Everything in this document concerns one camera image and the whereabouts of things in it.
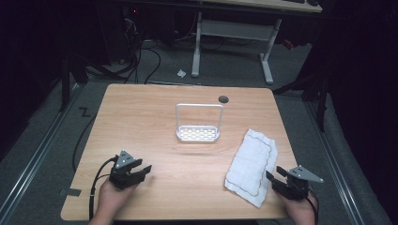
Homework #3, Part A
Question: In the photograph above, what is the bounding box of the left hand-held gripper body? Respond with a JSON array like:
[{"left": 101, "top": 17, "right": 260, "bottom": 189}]
[{"left": 108, "top": 150, "right": 141, "bottom": 190}]

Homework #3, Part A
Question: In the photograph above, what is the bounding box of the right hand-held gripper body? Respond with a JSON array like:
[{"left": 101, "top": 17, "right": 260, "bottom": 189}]
[{"left": 271, "top": 164, "right": 325, "bottom": 201}]

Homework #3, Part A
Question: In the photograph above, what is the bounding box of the white towel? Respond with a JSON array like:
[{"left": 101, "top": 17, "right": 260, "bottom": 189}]
[{"left": 223, "top": 127, "right": 279, "bottom": 208}]

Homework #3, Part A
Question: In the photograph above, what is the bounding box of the white towel rack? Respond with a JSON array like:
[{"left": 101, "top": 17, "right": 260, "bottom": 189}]
[{"left": 175, "top": 103, "right": 224, "bottom": 143}]

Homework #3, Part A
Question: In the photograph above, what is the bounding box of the person's right hand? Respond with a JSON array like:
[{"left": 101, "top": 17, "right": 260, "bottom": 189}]
[{"left": 276, "top": 190, "right": 317, "bottom": 225}]

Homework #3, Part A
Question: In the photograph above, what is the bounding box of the grey tape strip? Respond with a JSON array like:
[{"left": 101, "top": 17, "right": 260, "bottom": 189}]
[{"left": 59, "top": 187, "right": 83, "bottom": 198}]

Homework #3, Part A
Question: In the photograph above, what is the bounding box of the black metal stand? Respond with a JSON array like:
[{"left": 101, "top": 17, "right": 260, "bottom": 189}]
[
  {"left": 271, "top": 69, "right": 329, "bottom": 133},
  {"left": 58, "top": 52, "right": 90, "bottom": 113}
]

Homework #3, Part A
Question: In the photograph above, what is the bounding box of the white-legged desk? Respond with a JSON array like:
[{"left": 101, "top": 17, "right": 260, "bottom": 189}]
[{"left": 191, "top": 0, "right": 323, "bottom": 86}]

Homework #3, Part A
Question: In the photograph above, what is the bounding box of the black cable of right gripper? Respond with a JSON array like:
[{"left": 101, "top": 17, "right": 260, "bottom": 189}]
[{"left": 305, "top": 186, "right": 321, "bottom": 225}]

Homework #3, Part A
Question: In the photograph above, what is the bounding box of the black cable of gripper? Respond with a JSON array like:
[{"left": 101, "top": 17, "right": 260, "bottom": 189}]
[
  {"left": 305, "top": 186, "right": 321, "bottom": 225},
  {"left": 88, "top": 157, "right": 119, "bottom": 221}
]

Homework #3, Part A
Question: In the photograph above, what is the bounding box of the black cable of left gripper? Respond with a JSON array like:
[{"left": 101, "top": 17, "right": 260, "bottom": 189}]
[{"left": 88, "top": 157, "right": 119, "bottom": 221}]

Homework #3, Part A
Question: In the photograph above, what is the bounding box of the black cable under table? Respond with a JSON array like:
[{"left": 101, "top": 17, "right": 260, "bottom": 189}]
[{"left": 71, "top": 114, "right": 98, "bottom": 173}]

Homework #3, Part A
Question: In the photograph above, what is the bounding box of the black cable bundle on floor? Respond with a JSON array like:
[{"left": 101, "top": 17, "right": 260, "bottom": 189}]
[{"left": 84, "top": 12, "right": 162, "bottom": 85}]

